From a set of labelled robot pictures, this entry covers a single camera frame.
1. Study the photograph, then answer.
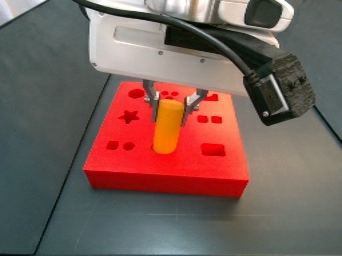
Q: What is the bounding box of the yellow oval cylinder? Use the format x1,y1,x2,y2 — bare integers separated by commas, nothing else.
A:
152,99,184,154

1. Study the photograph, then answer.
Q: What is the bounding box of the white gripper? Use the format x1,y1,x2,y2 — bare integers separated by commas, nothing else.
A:
86,10,247,125

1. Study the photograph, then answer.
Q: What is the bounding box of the black cable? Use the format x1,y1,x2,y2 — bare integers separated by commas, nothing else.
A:
70,0,268,79

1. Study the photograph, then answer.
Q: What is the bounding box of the red foam shape board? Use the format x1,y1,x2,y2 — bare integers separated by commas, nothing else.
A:
82,81,249,198

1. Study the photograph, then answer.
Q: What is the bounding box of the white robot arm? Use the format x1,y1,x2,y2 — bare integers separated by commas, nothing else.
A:
81,0,293,125

